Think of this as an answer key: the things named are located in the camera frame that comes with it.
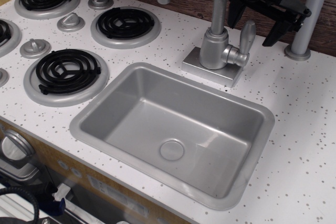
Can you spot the back left stove burner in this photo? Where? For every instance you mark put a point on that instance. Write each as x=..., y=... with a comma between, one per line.
x=44, y=9

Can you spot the silver knob back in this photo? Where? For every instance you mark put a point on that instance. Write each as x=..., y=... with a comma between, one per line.
x=100, y=4

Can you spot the silver knob middle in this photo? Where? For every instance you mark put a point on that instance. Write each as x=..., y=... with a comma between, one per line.
x=70, y=23

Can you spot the silver faucet lever handle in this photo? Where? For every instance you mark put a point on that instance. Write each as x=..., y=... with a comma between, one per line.
x=240, y=56

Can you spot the silver toy faucet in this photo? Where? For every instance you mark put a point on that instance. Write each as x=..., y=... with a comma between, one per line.
x=206, y=61

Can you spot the back right stove burner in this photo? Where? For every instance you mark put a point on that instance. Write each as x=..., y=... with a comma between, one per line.
x=125, y=28

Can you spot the grey support pole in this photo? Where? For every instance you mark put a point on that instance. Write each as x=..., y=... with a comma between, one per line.
x=299, y=49

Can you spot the silver knob front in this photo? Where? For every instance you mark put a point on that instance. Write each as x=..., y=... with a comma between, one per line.
x=35, y=48

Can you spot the left edge stove burner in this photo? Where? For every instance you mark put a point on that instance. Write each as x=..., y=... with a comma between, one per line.
x=10, y=36

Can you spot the silver knob left edge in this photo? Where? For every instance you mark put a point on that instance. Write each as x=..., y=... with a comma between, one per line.
x=4, y=77

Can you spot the blue clamp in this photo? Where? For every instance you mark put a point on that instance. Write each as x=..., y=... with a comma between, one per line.
x=58, y=207

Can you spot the grey toy sink basin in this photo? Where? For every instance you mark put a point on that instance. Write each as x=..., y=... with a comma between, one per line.
x=202, y=142

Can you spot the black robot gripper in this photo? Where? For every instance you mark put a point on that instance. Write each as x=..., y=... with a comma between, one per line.
x=288, y=14

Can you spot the front right stove burner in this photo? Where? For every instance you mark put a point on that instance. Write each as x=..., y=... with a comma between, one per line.
x=66, y=77

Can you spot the silver oven knob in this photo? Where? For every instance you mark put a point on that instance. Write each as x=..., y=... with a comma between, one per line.
x=15, y=149

